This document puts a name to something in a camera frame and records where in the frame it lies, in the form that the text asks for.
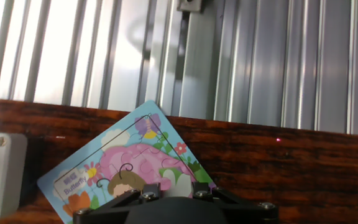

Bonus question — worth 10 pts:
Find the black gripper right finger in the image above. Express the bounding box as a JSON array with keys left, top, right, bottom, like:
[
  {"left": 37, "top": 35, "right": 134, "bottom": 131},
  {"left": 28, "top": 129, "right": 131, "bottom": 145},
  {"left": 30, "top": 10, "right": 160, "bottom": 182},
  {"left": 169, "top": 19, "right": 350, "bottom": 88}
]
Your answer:
[{"left": 192, "top": 181, "right": 280, "bottom": 224}]

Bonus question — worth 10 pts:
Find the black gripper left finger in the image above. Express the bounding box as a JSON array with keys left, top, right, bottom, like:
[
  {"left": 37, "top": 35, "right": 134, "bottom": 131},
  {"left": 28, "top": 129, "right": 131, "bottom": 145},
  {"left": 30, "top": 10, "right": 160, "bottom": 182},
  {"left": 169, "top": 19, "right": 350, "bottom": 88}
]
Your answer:
[{"left": 72, "top": 182, "right": 162, "bottom": 224}]

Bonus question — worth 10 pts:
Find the white green jigsaw puzzle piece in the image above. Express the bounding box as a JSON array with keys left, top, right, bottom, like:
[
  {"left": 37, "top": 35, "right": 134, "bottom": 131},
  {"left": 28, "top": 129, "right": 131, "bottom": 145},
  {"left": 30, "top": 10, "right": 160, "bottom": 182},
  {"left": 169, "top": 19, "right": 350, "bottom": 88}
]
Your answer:
[{"left": 159, "top": 167, "right": 196, "bottom": 198}]

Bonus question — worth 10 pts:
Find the grey box with red button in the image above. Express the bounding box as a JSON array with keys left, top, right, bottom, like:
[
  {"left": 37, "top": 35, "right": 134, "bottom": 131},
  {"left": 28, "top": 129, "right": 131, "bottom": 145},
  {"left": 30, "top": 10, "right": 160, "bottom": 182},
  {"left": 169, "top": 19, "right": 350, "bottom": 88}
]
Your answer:
[{"left": 0, "top": 130, "right": 29, "bottom": 223}]

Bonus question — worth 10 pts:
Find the small metal corner bracket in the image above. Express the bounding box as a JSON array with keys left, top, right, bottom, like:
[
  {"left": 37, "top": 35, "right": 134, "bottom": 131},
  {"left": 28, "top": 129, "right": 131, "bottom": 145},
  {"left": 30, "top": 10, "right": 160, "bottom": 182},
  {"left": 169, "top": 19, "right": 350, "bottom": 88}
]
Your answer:
[{"left": 176, "top": 0, "right": 203, "bottom": 14}]

